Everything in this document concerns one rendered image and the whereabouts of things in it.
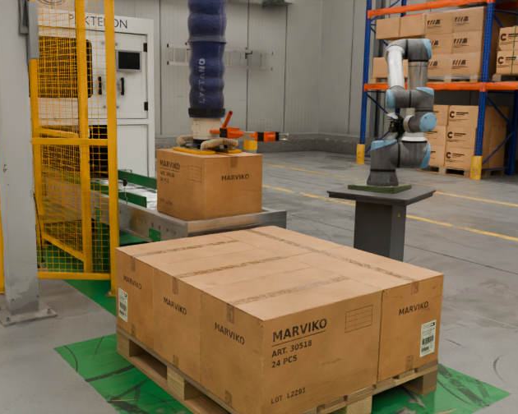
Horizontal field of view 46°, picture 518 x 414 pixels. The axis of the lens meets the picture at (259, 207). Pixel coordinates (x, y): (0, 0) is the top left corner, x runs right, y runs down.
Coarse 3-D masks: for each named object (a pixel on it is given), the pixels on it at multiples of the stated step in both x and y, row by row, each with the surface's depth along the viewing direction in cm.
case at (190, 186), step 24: (168, 168) 375; (192, 168) 350; (216, 168) 343; (240, 168) 353; (168, 192) 378; (192, 192) 352; (216, 192) 346; (240, 192) 356; (192, 216) 355; (216, 216) 348
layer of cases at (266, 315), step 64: (128, 256) 287; (192, 256) 285; (256, 256) 287; (320, 256) 289; (128, 320) 293; (192, 320) 243; (256, 320) 208; (320, 320) 222; (384, 320) 244; (256, 384) 212; (320, 384) 227
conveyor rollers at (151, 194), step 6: (102, 180) 530; (108, 180) 532; (120, 180) 531; (120, 186) 493; (126, 186) 495; (132, 186) 498; (138, 186) 501; (144, 186) 496; (138, 192) 472; (144, 192) 466; (150, 192) 469; (156, 192) 472; (150, 198) 441; (156, 198) 442; (150, 204) 420; (156, 204) 422; (156, 210) 394
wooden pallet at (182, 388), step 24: (120, 336) 303; (144, 360) 294; (168, 384) 266; (192, 384) 248; (384, 384) 251; (408, 384) 274; (432, 384) 272; (192, 408) 250; (216, 408) 250; (312, 408) 227; (336, 408) 235; (360, 408) 244
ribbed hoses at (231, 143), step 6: (180, 138) 378; (186, 138) 382; (222, 138) 361; (180, 144) 376; (204, 144) 353; (210, 144) 352; (216, 144) 355; (222, 144) 360; (228, 144) 360; (234, 144) 362
